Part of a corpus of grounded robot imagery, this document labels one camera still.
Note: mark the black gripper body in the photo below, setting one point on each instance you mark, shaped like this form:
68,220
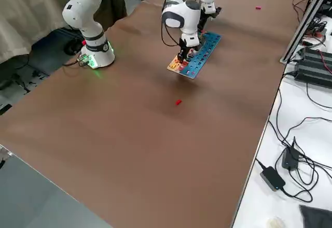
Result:
189,49
206,16

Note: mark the orange number ten piece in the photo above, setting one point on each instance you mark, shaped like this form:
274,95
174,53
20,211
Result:
183,63

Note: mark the blue wooden toy board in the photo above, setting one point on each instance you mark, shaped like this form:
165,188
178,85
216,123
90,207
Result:
205,54

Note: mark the red rectangular block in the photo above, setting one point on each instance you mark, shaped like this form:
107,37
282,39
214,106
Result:
178,102

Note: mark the white side desk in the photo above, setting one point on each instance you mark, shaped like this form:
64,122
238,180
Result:
285,108

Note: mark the usb hub with plugs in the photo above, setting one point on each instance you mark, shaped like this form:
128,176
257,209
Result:
317,29

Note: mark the black ribbed power supply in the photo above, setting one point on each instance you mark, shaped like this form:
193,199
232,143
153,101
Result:
313,70

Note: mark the black grey power adapter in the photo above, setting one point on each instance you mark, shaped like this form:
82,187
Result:
272,177

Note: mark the beige curtain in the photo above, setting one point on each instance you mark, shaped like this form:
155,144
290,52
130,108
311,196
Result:
20,18

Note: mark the grey cabinet top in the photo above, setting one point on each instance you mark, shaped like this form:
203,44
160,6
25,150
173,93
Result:
33,199

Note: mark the aluminium camera post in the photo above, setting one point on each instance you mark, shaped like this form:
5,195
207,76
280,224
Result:
300,31

